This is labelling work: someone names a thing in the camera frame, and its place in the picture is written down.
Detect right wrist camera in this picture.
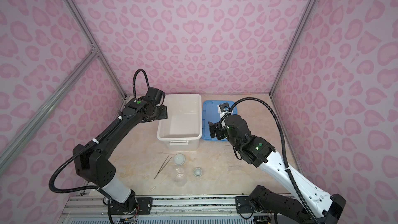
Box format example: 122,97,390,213
218,102,233,127

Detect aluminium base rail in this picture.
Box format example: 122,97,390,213
58,194,293,224

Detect clear plastic pipette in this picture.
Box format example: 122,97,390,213
149,175,170,192

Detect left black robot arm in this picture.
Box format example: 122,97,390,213
73,87,167,208

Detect metal tweezers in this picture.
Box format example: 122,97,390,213
154,156,171,179

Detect blue plastic bin lid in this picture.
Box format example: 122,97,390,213
202,100,234,142

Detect clear glass beaker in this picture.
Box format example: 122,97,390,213
173,167,188,187

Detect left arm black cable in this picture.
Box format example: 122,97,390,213
49,68,151,194

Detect large white ceramic dish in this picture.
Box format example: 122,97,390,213
173,153,186,166

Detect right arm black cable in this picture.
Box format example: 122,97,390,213
219,97,313,224

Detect white plastic storage bin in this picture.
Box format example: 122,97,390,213
157,94,203,151

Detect clear plastic bag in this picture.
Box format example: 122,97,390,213
227,160,242,172

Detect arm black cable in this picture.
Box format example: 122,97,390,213
219,97,313,224
49,68,151,194

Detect small white ceramic crucible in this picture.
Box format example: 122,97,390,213
193,168,203,177

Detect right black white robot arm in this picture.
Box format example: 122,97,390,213
208,115,346,224

